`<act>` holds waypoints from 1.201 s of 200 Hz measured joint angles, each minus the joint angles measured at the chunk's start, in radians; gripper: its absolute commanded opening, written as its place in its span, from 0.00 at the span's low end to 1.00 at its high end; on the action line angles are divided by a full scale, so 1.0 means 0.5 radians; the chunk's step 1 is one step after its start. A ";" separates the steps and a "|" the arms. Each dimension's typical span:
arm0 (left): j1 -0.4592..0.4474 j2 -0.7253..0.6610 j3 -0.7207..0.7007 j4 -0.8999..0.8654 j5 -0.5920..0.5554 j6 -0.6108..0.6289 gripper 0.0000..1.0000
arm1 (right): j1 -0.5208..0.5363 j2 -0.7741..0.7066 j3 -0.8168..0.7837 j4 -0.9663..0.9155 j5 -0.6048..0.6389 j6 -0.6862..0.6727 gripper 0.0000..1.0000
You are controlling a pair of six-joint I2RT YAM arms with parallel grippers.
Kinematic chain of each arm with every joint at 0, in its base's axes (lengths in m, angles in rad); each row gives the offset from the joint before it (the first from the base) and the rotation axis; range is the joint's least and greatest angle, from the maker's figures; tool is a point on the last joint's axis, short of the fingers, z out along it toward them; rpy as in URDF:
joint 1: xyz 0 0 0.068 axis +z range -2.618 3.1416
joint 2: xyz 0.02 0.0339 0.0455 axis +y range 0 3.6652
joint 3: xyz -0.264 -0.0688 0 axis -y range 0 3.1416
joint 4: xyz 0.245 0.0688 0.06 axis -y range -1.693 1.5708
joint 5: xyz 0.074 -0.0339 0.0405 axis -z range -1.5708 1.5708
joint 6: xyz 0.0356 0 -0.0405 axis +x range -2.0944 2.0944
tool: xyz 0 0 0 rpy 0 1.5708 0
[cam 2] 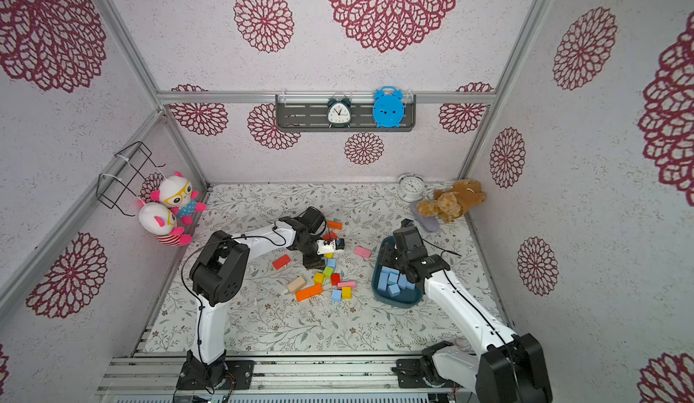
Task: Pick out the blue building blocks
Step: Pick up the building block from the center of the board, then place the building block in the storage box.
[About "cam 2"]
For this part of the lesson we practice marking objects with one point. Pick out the white plush with glasses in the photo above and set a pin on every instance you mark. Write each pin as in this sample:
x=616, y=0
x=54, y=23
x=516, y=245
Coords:
x=177, y=194

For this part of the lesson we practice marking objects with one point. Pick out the green cube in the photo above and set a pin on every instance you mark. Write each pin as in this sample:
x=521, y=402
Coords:
x=328, y=271

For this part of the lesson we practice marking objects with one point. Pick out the long red block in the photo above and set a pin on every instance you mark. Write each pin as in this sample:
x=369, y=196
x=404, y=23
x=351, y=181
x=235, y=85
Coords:
x=331, y=235

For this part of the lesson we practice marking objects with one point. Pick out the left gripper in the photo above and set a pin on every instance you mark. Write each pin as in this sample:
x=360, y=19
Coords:
x=315, y=263

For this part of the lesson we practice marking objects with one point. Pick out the dark teal plastic tray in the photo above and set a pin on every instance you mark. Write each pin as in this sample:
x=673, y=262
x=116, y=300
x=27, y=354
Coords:
x=410, y=295

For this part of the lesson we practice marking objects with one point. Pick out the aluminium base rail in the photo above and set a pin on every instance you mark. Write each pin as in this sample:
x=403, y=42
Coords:
x=372, y=372

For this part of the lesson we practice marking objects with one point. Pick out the red block left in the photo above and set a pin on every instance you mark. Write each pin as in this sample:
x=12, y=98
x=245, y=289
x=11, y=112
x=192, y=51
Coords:
x=282, y=262

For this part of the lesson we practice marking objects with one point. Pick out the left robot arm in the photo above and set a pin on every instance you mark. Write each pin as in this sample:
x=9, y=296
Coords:
x=217, y=274

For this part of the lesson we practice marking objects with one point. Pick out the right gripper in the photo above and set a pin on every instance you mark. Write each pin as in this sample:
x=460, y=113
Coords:
x=404, y=260

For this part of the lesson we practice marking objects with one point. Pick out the brown teddy bear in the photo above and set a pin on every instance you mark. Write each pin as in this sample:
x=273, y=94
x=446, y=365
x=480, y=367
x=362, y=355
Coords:
x=450, y=204

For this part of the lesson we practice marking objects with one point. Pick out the black wire basket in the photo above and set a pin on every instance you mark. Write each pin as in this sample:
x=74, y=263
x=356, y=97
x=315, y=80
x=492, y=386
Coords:
x=135, y=176

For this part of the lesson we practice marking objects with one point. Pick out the orange flat block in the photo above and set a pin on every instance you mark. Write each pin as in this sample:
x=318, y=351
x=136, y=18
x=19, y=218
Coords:
x=334, y=226

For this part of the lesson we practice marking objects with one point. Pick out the blue alarm clock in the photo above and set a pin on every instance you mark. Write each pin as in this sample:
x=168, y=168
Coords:
x=388, y=108

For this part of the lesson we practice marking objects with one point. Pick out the long pink block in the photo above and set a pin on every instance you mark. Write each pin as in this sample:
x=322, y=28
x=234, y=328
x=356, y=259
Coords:
x=350, y=284

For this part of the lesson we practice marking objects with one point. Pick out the grey fabric glasses case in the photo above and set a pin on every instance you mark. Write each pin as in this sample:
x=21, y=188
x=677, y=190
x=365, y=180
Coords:
x=429, y=224

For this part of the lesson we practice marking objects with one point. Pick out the yellow block lower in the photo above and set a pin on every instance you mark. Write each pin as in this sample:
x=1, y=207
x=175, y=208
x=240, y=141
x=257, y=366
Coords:
x=346, y=292

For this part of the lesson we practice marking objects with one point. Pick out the long light blue block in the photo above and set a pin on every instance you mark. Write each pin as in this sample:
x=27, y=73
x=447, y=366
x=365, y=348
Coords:
x=383, y=281

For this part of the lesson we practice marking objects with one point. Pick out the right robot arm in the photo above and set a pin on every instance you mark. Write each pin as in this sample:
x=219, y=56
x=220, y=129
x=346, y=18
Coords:
x=504, y=366

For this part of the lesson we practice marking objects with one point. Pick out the white pink plush toy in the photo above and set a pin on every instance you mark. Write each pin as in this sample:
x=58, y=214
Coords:
x=158, y=220

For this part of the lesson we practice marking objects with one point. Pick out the dark green alarm clock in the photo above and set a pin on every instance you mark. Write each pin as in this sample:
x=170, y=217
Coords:
x=339, y=114

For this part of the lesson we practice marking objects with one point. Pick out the grey wall shelf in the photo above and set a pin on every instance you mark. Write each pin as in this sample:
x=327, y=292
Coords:
x=310, y=116

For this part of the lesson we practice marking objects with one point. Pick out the long orange block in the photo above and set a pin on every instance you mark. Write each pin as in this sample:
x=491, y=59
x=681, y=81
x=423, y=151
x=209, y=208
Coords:
x=309, y=292

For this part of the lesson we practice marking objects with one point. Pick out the natural wood long block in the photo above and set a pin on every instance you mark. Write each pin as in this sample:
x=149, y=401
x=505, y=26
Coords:
x=296, y=285

